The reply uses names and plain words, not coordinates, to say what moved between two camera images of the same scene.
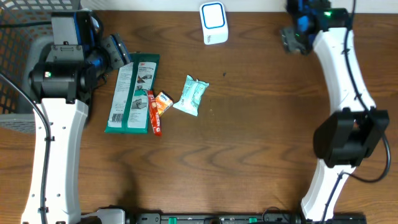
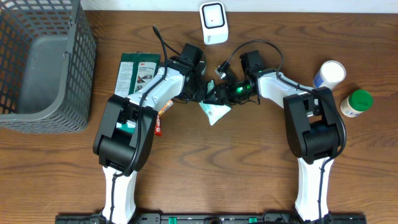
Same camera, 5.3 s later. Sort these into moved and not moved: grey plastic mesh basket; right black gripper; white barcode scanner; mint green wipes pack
Moved: mint green wipes pack; right black gripper
Not moved: white barcode scanner; grey plastic mesh basket
